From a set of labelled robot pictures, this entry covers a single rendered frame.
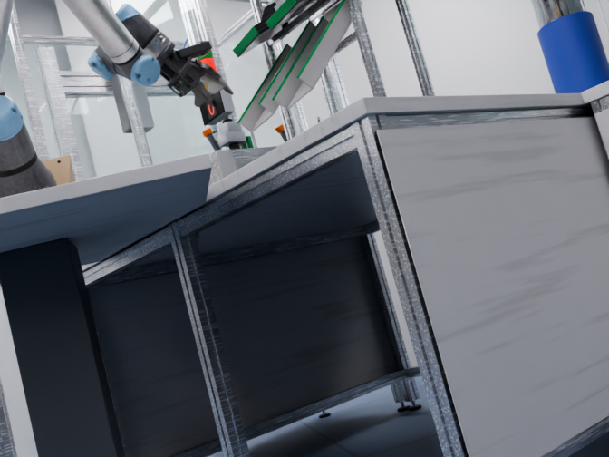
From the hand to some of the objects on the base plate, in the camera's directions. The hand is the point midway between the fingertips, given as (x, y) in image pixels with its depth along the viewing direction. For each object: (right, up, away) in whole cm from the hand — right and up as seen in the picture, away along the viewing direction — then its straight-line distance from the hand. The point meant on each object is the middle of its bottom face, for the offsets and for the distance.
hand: (222, 96), depth 203 cm
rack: (+39, -19, -23) cm, 49 cm away
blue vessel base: (+104, -4, +2) cm, 104 cm away
